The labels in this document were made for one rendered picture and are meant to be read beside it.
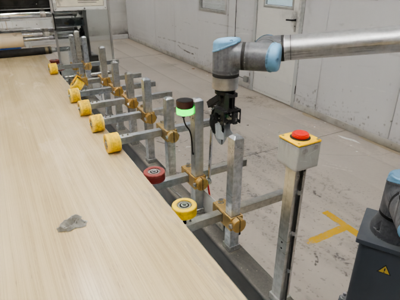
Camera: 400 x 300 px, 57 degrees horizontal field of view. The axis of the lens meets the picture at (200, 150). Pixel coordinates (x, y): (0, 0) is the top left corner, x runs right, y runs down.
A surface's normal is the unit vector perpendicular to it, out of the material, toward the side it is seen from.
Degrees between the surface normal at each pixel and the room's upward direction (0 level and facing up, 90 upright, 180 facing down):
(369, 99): 90
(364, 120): 90
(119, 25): 90
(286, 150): 90
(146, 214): 0
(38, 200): 0
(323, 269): 0
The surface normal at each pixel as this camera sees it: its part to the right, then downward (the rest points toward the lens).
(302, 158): 0.48, 0.38
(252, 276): 0.00, -0.90
